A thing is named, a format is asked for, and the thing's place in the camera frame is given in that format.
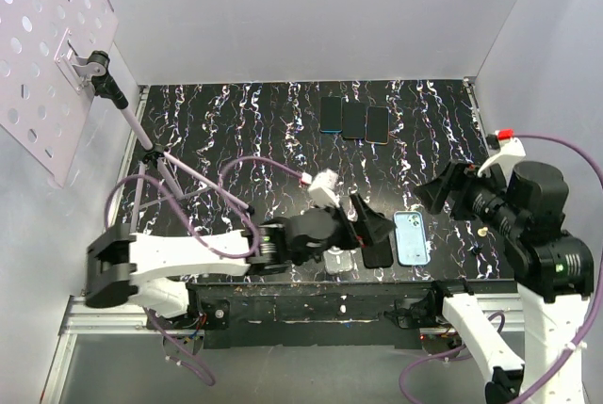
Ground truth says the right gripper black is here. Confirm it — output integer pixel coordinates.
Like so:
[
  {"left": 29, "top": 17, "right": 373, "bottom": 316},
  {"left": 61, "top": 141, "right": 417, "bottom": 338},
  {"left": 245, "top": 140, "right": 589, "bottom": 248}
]
[{"left": 412, "top": 156, "right": 523, "bottom": 236}]

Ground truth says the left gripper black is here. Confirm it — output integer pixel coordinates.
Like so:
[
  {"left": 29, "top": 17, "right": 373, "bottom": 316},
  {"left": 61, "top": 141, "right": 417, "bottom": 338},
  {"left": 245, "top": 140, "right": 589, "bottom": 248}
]
[{"left": 289, "top": 192, "right": 395, "bottom": 267}]

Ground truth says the light blue phone case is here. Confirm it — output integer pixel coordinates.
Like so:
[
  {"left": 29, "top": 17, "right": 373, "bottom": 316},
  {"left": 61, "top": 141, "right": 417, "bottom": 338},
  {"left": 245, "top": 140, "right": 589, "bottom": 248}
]
[{"left": 393, "top": 211, "right": 430, "bottom": 267}]

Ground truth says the clear phone case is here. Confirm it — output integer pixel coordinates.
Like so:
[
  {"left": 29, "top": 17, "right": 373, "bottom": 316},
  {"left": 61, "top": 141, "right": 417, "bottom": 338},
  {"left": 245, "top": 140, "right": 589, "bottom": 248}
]
[{"left": 322, "top": 248, "right": 354, "bottom": 275}]

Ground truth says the dark phone blue edge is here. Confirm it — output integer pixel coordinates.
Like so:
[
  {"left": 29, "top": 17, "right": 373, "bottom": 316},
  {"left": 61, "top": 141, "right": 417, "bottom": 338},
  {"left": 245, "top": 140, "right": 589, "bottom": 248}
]
[{"left": 319, "top": 96, "right": 342, "bottom": 134}]

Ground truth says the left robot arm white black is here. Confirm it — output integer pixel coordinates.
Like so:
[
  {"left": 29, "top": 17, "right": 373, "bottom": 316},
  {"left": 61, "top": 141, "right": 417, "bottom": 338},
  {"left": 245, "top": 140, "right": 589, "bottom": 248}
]
[{"left": 84, "top": 194, "right": 395, "bottom": 329}]

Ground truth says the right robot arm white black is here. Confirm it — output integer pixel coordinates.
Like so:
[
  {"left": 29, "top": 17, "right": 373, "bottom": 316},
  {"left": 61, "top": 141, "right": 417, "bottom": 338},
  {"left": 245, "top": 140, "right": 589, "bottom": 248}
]
[{"left": 414, "top": 161, "right": 595, "bottom": 403}]

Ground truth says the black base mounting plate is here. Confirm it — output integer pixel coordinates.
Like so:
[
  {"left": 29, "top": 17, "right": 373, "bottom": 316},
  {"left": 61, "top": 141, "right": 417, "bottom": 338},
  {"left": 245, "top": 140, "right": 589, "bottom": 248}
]
[{"left": 146, "top": 281, "right": 472, "bottom": 351}]

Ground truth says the tripod stand lilac black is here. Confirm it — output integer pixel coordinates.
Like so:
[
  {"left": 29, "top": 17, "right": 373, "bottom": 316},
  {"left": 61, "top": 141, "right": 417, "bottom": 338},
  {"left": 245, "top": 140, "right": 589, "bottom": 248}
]
[{"left": 89, "top": 49, "right": 255, "bottom": 235}]

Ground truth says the perforated lilac metal plate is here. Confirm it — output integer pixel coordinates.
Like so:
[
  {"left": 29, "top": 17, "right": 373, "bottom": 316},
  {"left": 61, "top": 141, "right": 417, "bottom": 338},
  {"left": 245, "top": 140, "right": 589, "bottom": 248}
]
[{"left": 1, "top": 0, "right": 118, "bottom": 186}]

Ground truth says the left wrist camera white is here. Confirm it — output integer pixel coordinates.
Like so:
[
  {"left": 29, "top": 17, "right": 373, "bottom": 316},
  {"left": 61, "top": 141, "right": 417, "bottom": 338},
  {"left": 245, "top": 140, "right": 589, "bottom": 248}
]
[{"left": 301, "top": 169, "right": 340, "bottom": 208}]

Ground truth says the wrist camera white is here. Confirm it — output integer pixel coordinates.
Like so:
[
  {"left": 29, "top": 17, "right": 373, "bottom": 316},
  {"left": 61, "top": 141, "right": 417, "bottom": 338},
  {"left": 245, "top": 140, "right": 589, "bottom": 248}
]
[
  {"left": 477, "top": 128, "right": 526, "bottom": 178},
  {"left": 301, "top": 169, "right": 340, "bottom": 208}
]

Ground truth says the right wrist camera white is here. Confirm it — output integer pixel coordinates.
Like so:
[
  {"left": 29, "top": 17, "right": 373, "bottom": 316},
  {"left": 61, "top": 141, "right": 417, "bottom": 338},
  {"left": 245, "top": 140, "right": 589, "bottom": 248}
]
[{"left": 477, "top": 128, "right": 526, "bottom": 178}]

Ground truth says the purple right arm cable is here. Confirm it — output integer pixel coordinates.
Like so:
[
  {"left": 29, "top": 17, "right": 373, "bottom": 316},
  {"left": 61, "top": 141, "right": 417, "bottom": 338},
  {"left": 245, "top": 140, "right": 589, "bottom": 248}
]
[{"left": 399, "top": 134, "right": 603, "bottom": 404}]

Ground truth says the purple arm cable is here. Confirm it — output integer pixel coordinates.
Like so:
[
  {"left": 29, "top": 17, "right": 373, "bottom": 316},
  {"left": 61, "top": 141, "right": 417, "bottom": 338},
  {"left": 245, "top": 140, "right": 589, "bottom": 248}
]
[
  {"left": 399, "top": 134, "right": 603, "bottom": 404},
  {"left": 104, "top": 156, "right": 312, "bottom": 386}
]

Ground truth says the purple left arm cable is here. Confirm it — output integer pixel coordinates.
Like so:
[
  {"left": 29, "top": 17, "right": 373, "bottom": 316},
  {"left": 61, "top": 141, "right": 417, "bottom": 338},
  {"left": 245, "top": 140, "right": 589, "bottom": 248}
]
[{"left": 104, "top": 156, "right": 312, "bottom": 386}]

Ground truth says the aluminium frame rail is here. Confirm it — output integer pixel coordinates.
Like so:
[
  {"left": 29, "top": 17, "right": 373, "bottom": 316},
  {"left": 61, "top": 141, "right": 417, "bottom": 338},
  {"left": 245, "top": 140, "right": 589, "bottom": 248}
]
[{"left": 40, "top": 295, "right": 173, "bottom": 404}]

